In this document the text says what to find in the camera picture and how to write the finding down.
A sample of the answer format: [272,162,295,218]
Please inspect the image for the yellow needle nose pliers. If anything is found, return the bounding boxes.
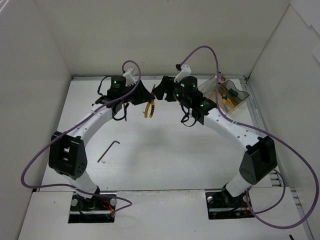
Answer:
[143,84,156,118]

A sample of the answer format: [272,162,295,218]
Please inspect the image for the yellow side cutter pliers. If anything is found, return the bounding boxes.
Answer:
[218,86,235,108]

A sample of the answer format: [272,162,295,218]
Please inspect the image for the green handled screwdriver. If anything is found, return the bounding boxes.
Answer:
[227,88,239,98]

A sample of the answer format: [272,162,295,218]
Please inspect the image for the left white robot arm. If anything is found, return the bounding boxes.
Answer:
[48,74,155,210]

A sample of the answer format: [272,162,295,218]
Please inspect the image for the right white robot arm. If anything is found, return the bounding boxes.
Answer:
[152,76,278,206]

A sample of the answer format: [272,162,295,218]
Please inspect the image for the clear plastic organizer container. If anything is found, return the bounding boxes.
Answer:
[198,72,250,114]

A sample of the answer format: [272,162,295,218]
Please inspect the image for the lower dark hex key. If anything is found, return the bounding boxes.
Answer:
[97,140,120,163]

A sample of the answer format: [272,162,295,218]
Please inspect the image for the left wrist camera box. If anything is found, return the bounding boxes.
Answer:
[122,67,138,87]

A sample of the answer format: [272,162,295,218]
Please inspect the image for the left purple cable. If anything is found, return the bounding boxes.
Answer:
[21,59,142,216]

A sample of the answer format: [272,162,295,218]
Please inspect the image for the purple cable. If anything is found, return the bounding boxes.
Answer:
[21,59,142,216]
[179,45,316,230]

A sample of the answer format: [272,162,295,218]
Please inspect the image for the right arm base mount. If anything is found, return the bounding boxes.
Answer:
[205,187,254,220]

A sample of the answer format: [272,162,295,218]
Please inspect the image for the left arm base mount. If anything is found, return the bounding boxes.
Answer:
[68,193,117,224]

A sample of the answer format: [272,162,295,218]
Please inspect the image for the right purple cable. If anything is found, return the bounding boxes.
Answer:
[179,45,316,230]

